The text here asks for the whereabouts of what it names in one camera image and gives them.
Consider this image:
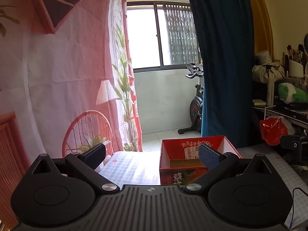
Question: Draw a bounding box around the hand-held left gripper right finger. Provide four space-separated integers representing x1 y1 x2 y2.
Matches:
183 144 273 194

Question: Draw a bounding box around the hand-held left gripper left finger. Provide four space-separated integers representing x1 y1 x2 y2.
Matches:
32 143 120 194

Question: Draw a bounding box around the red strawberry print cardboard box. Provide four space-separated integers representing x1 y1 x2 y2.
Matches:
159 135 242 186

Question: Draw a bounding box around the red plastic bag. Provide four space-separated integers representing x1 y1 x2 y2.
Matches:
259 115 290 146

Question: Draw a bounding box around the plaid strawberry print bed sheet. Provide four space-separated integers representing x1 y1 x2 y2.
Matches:
97 142 308 231

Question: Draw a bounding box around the black exercise bike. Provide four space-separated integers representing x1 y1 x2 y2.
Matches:
177 63 205 136

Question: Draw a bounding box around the green plush toy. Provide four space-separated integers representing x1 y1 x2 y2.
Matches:
278 82 308 104

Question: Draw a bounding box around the white spray bottle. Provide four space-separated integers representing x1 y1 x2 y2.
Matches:
266 71 275 106

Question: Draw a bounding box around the white cup of brushes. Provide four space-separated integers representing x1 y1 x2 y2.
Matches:
285 44 307 78

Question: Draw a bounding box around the beige cloth bag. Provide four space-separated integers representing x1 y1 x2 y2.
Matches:
252 64 285 82

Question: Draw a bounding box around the pink printed backdrop cloth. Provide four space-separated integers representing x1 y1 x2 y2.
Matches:
0 0 144 230

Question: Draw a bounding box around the dark blue curtain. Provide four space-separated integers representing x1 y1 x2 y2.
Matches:
184 0 255 149

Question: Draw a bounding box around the sliding window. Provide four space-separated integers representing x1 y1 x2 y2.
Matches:
125 1 202 73

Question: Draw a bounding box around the thin black cable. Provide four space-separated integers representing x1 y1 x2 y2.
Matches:
289 187 308 229

